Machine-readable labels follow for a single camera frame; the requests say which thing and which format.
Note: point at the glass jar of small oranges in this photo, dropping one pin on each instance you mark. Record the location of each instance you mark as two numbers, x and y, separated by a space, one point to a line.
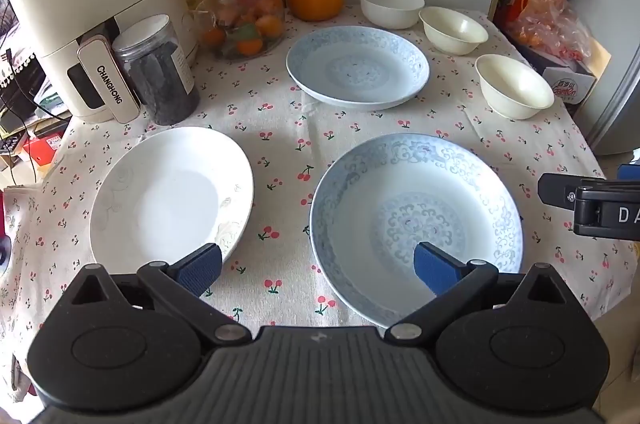
245 26

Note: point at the clear jar with dark contents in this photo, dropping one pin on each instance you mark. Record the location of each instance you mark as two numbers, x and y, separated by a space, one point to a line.
160 74

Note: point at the grey refrigerator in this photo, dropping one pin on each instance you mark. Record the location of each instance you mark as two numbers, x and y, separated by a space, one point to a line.
617 69

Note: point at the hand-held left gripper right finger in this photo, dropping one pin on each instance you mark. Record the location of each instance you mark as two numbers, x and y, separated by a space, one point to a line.
434 266

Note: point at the dark and white carton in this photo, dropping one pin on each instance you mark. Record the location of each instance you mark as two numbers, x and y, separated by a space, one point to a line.
570 84

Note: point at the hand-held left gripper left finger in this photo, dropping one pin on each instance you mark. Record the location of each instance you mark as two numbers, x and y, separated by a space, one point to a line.
202 266

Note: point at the white plate with grey leaves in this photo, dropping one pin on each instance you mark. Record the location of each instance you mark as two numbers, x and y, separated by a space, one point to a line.
170 199

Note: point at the blue patterned plate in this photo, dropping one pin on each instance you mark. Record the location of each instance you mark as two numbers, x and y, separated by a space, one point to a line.
357 66
400 204

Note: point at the cluttered wooden shelf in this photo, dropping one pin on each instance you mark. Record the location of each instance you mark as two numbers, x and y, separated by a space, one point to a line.
15 124

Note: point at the small red box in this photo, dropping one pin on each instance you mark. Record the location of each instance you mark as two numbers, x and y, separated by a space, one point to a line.
45 148

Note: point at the white ceramic bowl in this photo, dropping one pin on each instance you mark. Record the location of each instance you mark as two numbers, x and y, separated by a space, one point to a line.
391 6
515 88
452 31

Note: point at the white air fryer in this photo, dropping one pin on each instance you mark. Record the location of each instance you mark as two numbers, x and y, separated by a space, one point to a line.
75 14

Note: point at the cherry print tablecloth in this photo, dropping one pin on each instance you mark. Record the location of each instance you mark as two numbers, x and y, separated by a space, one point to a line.
280 184

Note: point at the plastic bag of small oranges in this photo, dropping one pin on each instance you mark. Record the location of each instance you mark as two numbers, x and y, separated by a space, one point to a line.
555 21

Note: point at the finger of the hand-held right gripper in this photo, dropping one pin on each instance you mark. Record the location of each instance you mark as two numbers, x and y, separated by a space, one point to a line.
556 190

